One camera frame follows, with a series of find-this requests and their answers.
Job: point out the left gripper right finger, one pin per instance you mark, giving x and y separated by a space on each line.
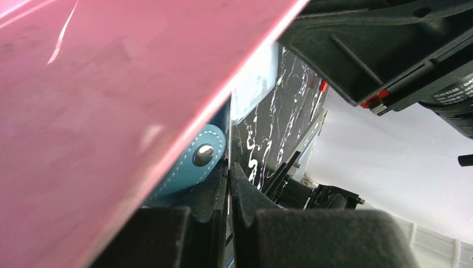
266 235

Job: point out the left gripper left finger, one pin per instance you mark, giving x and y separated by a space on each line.
191 234

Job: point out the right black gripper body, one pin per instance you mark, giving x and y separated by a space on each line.
442 85

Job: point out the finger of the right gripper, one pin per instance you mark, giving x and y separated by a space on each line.
363 47

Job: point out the blue leather card holder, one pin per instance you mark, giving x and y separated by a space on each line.
209 146

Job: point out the pink plastic tray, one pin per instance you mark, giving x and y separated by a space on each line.
98 99

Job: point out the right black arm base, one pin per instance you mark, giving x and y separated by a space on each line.
289 190

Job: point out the aluminium front rail frame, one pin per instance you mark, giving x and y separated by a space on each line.
433 242

